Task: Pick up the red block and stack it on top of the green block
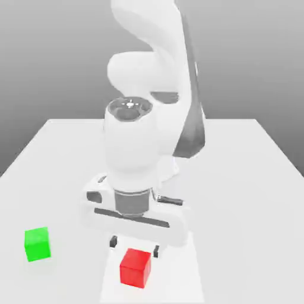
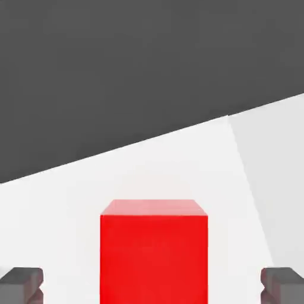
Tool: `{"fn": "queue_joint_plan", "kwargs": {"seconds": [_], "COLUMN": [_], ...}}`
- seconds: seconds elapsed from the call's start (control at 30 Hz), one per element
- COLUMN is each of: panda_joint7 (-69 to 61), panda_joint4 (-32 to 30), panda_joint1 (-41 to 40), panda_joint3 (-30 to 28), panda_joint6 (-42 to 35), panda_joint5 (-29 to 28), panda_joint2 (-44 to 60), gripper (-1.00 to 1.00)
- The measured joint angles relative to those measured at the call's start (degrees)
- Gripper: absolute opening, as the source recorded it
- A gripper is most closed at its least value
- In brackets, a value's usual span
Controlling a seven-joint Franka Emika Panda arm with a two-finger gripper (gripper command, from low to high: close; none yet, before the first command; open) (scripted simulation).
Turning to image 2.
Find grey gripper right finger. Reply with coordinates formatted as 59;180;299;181
260;267;304;304

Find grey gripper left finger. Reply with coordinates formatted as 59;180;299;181
0;267;45;304

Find small red cube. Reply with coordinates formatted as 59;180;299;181
99;199;209;304

